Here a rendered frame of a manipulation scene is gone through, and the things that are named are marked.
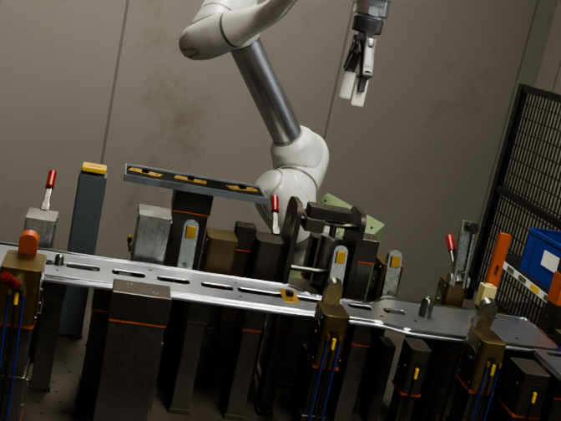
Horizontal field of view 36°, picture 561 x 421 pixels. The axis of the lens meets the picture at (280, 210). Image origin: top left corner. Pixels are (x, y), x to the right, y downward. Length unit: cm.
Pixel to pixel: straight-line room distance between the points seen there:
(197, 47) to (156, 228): 61
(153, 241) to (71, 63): 227
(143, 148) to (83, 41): 60
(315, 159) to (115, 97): 172
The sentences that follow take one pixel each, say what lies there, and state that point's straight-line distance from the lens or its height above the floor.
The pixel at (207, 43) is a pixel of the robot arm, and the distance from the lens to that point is 244.
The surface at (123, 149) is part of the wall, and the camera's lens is 441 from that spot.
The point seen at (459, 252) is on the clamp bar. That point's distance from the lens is 229.
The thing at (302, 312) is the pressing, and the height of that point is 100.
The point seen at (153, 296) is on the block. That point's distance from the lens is 180.
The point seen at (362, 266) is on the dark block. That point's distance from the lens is 227.
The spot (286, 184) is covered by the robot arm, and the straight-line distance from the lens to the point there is 270.
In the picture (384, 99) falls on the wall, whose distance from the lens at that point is 494.
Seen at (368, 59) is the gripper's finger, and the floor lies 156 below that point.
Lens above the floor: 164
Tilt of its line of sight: 13 degrees down
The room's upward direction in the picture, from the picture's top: 12 degrees clockwise
